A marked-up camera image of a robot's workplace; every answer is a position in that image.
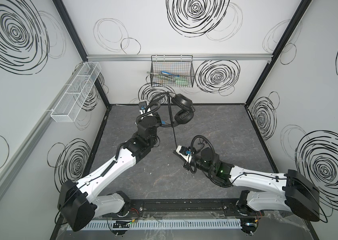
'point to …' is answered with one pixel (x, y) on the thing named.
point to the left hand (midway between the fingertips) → (151, 108)
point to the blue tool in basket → (167, 73)
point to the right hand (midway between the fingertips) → (173, 152)
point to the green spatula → (174, 80)
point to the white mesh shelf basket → (69, 105)
